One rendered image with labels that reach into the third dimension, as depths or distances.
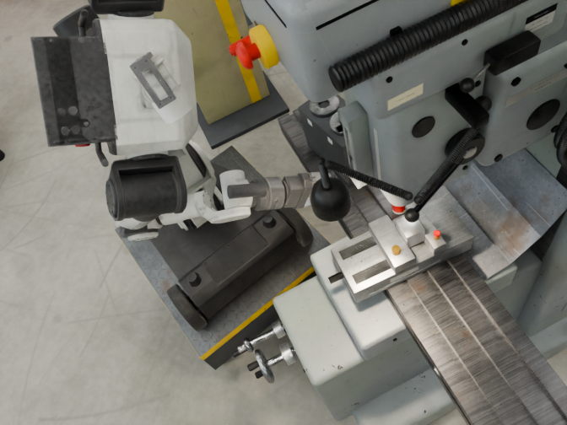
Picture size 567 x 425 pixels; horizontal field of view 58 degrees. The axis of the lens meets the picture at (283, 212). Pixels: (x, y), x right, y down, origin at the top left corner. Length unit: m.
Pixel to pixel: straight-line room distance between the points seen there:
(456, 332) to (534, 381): 0.20
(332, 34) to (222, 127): 2.54
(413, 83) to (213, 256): 1.34
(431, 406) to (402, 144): 1.34
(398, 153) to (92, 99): 0.58
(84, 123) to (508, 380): 1.09
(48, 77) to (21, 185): 2.60
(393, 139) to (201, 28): 2.02
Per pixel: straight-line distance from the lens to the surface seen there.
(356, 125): 0.94
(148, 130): 1.06
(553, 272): 1.73
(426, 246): 1.41
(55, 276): 3.08
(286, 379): 2.35
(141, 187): 1.08
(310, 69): 0.65
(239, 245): 1.96
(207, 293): 1.92
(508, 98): 0.97
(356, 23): 0.64
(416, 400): 2.08
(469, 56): 0.82
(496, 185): 1.57
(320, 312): 1.64
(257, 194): 1.29
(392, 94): 0.77
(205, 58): 2.91
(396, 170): 0.97
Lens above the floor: 2.23
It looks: 56 degrees down
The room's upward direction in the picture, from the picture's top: 22 degrees counter-clockwise
